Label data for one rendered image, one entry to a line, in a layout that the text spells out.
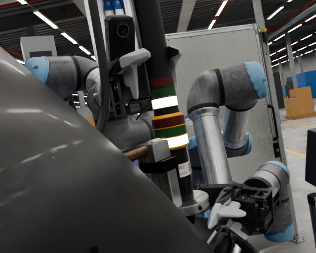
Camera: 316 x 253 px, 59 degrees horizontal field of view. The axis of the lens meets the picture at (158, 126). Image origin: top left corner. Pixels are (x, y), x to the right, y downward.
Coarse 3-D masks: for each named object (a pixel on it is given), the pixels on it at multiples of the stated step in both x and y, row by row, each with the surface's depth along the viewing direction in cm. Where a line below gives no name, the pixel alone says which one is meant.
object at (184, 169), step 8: (176, 152) 36; (184, 152) 36; (184, 160) 36; (176, 168) 36; (184, 168) 36; (184, 176) 36; (184, 184) 36; (184, 192) 36; (192, 192) 37; (184, 200) 36; (192, 216) 37
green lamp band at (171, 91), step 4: (160, 88) 35; (164, 88) 35; (168, 88) 35; (172, 88) 36; (152, 92) 36; (156, 92) 35; (160, 92) 35; (164, 92) 35; (168, 92) 35; (172, 92) 36; (152, 96) 36; (156, 96) 35; (160, 96) 35; (164, 96) 35
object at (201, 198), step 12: (144, 144) 33; (156, 144) 33; (168, 144) 34; (156, 156) 32; (168, 156) 34; (144, 168) 34; (156, 168) 33; (168, 168) 33; (156, 180) 35; (168, 180) 34; (168, 192) 34; (180, 192) 35; (204, 192) 38; (180, 204) 35; (192, 204) 35; (204, 204) 35
